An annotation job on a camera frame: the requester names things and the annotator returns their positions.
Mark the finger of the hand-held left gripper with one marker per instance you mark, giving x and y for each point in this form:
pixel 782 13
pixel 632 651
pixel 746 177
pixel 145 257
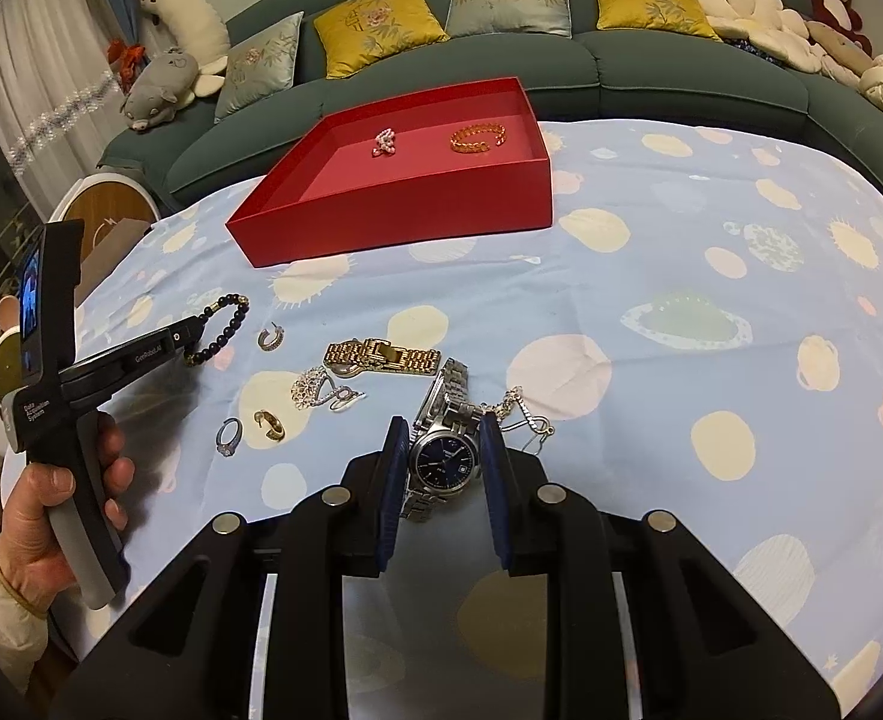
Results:
pixel 141 356

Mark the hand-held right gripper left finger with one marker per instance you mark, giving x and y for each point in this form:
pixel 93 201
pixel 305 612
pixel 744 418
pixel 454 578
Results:
pixel 395 487

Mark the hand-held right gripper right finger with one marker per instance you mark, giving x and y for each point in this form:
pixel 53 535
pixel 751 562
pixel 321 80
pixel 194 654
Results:
pixel 495 487

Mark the silver hoop earring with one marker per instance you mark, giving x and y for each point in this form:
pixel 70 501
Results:
pixel 269 339

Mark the gold watch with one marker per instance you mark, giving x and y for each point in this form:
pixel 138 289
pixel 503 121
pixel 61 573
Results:
pixel 381 356

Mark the gold hoop earring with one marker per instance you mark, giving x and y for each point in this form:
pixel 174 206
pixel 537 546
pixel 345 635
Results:
pixel 272 426

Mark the red jewelry box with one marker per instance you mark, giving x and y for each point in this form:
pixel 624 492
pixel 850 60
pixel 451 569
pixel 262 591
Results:
pixel 411 217

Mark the person's left hand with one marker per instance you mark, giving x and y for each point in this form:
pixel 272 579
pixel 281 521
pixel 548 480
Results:
pixel 36 510

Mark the brown cardboard piece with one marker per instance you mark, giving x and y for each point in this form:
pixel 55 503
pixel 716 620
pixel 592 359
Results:
pixel 111 247

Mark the round white wooden stool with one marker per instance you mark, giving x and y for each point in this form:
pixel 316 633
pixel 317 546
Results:
pixel 104 199

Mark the blue planet print tablecloth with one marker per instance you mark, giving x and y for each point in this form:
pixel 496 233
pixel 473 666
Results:
pixel 636 315

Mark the white curtain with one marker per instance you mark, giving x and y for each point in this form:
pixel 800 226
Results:
pixel 36 75

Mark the grey pig plush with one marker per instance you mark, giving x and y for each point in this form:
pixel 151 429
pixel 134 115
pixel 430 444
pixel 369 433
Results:
pixel 160 86

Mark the red curtain bow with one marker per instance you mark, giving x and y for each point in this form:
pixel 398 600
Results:
pixel 128 56

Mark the grey-green embroidered cushion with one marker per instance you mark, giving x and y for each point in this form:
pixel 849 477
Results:
pixel 258 64

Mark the white cow plush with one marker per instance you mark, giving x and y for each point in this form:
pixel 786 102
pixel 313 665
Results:
pixel 186 22

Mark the dark green sofa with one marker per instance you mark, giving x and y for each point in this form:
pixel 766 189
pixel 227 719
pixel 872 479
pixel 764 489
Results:
pixel 636 67

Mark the white flower cushion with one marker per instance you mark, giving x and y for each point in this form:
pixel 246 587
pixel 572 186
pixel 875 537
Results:
pixel 756 19

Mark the brown plush toy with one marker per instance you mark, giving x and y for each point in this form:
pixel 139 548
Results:
pixel 835 41

